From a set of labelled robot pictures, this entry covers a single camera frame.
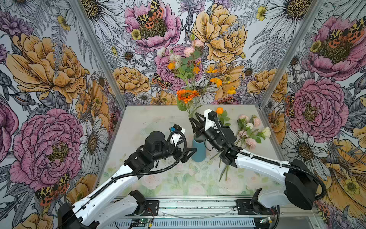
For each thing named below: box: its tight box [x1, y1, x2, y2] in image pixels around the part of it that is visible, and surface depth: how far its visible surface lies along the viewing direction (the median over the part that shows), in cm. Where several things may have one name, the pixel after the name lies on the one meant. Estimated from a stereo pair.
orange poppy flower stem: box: [167, 61, 190, 92], surface depth 96 cm
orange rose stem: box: [215, 106, 232, 126], surface depth 115 cm
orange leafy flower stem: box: [176, 89, 201, 118], surface depth 63 cm
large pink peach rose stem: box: [243, 137, 257, 150], surface depth 96 cm
